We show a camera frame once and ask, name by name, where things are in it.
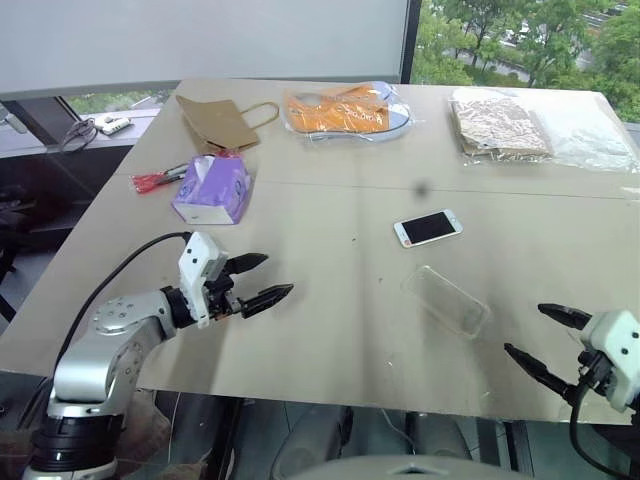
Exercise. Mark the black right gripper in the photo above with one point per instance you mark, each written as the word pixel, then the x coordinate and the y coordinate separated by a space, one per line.
pixel 596 372

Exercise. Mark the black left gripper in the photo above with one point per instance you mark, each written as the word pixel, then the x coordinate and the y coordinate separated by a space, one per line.
pixel 220 295

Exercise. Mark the clear phone case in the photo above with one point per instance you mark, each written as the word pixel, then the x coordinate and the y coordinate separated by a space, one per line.
pixel 445 302

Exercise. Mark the white smartphone black screen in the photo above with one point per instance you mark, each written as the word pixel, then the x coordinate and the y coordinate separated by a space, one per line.
pixel 429 228

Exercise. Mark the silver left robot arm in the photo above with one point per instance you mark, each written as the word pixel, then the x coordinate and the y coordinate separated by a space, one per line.
pixel 95 350

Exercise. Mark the purple tissue pack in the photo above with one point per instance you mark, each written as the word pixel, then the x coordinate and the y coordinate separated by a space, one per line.
pixel 215 192

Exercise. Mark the black marker pen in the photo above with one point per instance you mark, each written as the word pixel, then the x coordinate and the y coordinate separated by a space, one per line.
pixel 175 172

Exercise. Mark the brown paper bag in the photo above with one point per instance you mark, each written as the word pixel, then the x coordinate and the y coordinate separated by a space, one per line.
pixel 215 122

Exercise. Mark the orange bag in plastic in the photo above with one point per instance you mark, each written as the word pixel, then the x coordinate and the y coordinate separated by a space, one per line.
pixel 340 115

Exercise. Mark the grey rounded robot body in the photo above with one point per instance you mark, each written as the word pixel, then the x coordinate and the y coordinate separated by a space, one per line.
pixel 400 470

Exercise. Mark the white power strip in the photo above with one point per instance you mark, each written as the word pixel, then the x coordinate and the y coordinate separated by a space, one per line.
pixel 114 124

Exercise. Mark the clear plastic bag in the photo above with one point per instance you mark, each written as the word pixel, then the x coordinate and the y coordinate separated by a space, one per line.
pixel 585 132

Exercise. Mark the brown patterned packet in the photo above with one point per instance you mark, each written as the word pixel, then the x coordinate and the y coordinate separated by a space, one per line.
pixel 495 125

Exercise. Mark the white roller blind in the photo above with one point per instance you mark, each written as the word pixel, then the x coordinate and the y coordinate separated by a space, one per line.
pixel 200 40

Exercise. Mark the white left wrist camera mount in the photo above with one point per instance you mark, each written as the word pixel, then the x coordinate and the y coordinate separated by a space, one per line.
pixel 196 260

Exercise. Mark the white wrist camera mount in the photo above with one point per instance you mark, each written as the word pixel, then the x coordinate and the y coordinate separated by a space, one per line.
pixel 617 350
pixel 196 260

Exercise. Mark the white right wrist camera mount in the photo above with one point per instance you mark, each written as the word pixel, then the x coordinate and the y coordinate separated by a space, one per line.
pixel 617 350

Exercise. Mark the dark window frame post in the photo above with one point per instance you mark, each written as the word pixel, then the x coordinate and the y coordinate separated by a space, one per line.
pixel 411 40

